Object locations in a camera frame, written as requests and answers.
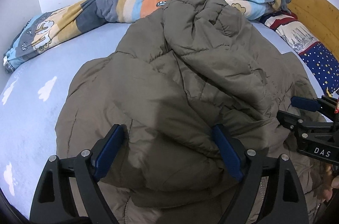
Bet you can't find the star print pillow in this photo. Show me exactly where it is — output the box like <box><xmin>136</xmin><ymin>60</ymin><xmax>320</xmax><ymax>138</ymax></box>
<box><xmin>261</xmin><ymin>12</ymin><xmax>339</xmax><ymax>93</ymax></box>

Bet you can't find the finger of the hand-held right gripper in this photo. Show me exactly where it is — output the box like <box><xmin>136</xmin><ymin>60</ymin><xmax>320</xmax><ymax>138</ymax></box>
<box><xmin>290</xmin><ymin>95</ymin><xmax>339</xmax><ymax>122</ymax></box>
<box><xmin>277</xmin><ymin>110</ymin><xmax>331</xmax><ymax>134</ymax></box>

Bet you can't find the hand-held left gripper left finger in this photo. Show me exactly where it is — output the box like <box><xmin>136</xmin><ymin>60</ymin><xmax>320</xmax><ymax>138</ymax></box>
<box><xmin>30</xmin><ymin>124</ymin><xmax>128</xmax><ymax>224</ymax></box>

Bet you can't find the patchwork cartoon print quilt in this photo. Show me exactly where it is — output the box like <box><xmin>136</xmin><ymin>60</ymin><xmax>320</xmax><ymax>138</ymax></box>
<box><xmin>3</xmin><ymin>0</ymin><xmax>292</xmax><ymax>73</ymax></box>

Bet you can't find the light blue cloud-print bed sheet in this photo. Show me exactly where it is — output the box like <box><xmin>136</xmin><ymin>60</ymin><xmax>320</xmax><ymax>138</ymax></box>
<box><xmin>0</xmin><ymin>20</ymin><xmax>339</xmax><ymax>219</ymax></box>

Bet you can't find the olive quilted puffer jacket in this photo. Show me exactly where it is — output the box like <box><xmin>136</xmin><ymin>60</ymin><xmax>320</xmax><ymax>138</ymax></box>
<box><xmin>54</xmin><ymin>0</ymin><xmax>334</xmax><ymax>224</ymax></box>

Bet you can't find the person's right hand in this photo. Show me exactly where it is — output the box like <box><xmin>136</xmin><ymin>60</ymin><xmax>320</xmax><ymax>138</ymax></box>
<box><xmin>321</xmin><ymin>174</ymin><xmax>339</xmax><ymax>203</ymax></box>

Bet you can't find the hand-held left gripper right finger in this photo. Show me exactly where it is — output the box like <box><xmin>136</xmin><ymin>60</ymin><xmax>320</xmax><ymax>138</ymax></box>
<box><xmin>212</xmin><ymin>124</ymin><xmax>310</xmax><ymax>224</ymax></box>

